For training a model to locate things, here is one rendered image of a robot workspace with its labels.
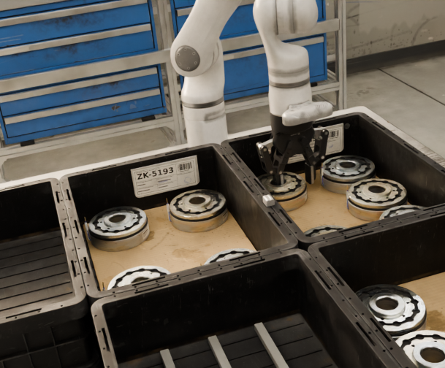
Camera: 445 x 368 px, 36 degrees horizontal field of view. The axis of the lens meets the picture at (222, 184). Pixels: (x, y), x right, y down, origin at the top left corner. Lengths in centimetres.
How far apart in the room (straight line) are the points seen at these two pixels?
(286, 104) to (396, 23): 337
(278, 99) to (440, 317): 45
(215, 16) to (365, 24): 307
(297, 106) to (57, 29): 192
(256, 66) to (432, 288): 229
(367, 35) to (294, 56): 329
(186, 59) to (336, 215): 46
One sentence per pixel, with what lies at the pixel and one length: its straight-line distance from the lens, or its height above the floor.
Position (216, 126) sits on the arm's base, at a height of 88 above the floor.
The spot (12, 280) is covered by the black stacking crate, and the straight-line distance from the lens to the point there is 119.
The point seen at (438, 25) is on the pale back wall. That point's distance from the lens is 471.
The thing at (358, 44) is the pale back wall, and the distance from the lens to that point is 444.
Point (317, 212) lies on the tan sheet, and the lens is 125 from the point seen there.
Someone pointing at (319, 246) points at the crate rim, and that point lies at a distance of 97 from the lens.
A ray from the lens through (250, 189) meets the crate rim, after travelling 113.
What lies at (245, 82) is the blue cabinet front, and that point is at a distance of 324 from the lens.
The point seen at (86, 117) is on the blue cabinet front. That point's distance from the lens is 311.
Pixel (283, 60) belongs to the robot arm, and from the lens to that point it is 117.
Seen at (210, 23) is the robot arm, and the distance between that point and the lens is 141.
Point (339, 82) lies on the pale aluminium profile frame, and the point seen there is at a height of 30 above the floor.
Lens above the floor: 146
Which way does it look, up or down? 27 degrees down
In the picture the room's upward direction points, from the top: 6 degrees counter-clockwise
